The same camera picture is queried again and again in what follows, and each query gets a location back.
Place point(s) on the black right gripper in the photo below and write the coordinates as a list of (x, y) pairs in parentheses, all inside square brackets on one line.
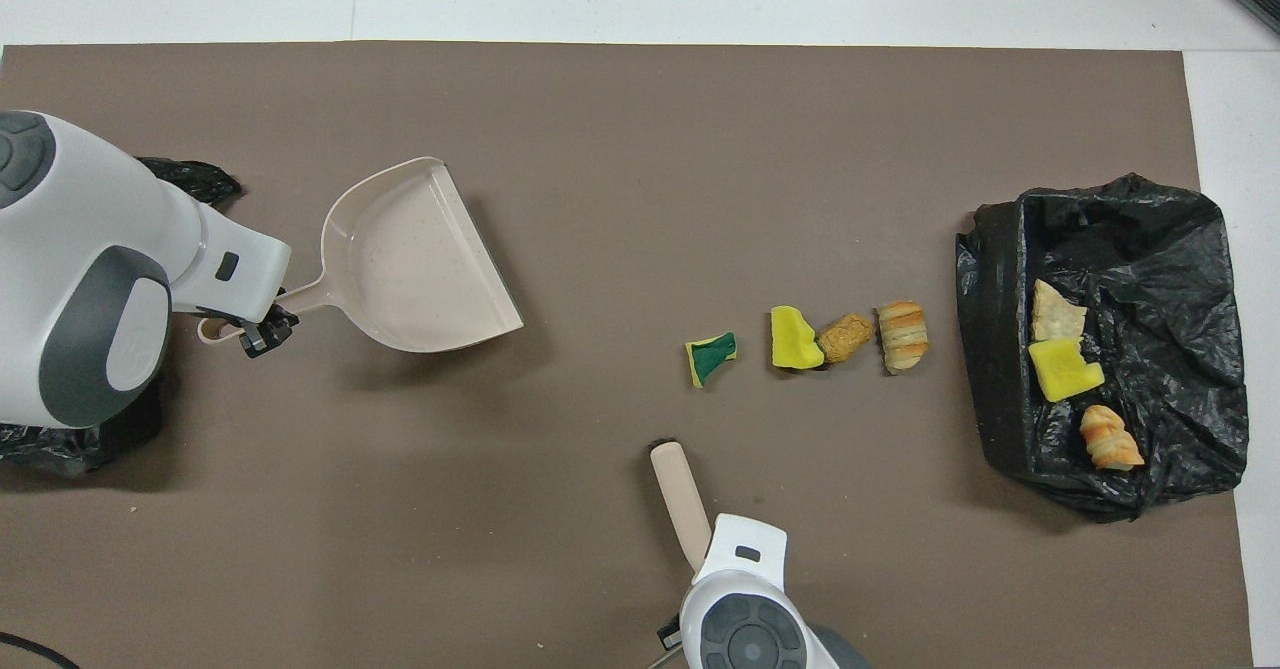
[(670, 636)]

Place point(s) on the beige hand brush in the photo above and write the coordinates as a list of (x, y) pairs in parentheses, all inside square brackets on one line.
[(680, 499)]

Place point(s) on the beige plastic dustpan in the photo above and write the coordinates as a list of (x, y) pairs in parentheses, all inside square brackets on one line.
[(420, 259)]

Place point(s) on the green and yellow sponge piece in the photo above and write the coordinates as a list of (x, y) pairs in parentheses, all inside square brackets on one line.
[(712, 357)]

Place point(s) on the yellow sponge wedge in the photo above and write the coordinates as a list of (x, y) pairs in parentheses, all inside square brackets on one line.
[(793, 341)]

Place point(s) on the brown fried nugget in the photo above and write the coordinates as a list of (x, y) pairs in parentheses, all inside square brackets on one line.
[(847, 337)]

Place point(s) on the striped croissant piece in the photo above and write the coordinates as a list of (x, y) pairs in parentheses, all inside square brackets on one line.
[(903, 337), (1108, 439)]

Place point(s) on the yellow sponge block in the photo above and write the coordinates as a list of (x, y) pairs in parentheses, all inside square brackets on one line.
[(1062, 369)]

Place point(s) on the torn croissant chunk pale inside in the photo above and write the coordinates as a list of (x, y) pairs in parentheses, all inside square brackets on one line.
[(1055, 317)]

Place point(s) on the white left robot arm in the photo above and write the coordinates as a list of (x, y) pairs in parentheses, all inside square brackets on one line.
[(80, 209)]

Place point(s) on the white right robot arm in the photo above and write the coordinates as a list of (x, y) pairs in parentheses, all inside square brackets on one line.
[(740, 569)]

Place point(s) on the black bag over pink bin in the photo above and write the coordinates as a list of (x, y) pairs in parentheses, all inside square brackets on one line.
[(60, 452)]

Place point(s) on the black bag lined bin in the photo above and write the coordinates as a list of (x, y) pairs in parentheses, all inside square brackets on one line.
[(1180, 279)]

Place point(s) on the brown paper table mat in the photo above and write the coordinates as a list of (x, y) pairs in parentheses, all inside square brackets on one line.
[(700, 149)]

